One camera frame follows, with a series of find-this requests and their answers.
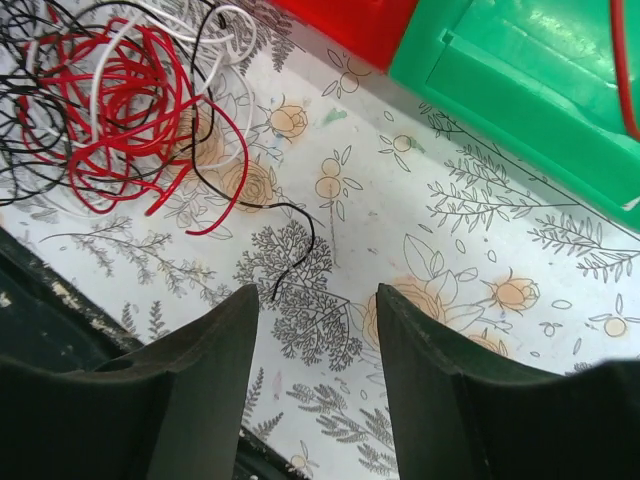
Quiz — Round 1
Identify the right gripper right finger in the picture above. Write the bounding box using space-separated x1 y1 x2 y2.
376 284 639 479

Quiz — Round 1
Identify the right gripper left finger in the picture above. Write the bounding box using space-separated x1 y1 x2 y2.
1 285 259 479

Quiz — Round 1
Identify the wire bundle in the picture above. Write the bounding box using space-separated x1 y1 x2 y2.
0 0 316 301

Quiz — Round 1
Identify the red wire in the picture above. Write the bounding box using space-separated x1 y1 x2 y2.
608 0 640 139

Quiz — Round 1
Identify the floral table mat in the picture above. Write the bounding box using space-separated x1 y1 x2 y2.
1 1 639 479

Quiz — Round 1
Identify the right green bin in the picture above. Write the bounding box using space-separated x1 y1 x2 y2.
389 1 639 230

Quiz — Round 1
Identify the red bin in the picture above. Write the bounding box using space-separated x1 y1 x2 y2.
271 0 418 71

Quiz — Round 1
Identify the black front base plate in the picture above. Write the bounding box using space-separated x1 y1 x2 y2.
1 234 293 479

